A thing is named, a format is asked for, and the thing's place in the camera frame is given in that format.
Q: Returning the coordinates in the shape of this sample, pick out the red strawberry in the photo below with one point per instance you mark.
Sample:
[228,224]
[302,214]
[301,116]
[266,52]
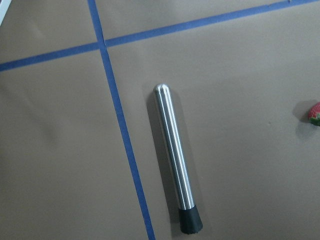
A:
[314,115]

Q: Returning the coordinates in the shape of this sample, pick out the metal muddler tool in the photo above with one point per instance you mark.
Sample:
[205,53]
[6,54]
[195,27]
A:
[189,217]

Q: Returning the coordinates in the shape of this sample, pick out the wire cup rack wooden handle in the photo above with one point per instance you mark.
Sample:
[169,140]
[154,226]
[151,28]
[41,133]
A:
[4,6]

